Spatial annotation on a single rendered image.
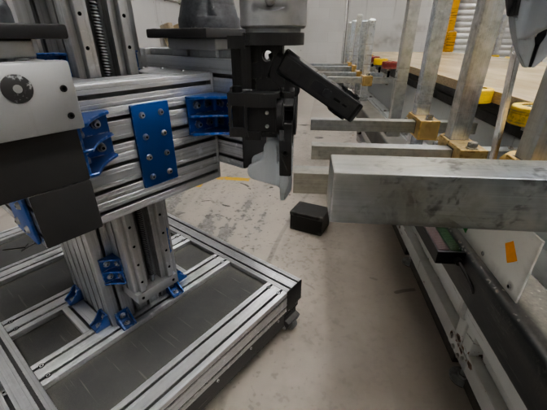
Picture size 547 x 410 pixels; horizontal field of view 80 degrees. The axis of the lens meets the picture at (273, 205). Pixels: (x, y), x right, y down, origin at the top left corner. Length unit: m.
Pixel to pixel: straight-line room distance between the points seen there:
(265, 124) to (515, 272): 0.39
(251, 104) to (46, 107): 0.28
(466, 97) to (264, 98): 0.47
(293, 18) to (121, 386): 0.94
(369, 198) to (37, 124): 0.45
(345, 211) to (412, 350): 1.24
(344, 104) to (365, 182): 0.25
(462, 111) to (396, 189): 0.60
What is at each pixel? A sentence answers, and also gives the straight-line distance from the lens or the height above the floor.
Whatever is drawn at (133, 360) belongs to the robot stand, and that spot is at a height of 0.21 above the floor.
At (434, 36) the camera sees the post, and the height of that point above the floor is 1.02.
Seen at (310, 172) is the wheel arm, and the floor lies 0.86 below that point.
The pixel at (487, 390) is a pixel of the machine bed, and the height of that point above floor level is 0.17.
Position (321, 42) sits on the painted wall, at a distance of 8.35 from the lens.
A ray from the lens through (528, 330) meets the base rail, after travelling 0.53.
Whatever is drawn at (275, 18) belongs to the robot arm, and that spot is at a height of 1.04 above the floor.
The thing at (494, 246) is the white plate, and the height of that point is 0.74.
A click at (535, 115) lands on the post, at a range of 0.56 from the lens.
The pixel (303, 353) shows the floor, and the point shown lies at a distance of 1.31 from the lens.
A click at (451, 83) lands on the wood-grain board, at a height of 0.89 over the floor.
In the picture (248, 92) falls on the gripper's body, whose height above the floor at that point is 0.96.
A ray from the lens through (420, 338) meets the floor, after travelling 1.46.
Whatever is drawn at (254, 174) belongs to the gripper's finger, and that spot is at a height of 0.86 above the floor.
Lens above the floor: 1.02
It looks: 27 degrees down
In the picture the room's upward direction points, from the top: straight up
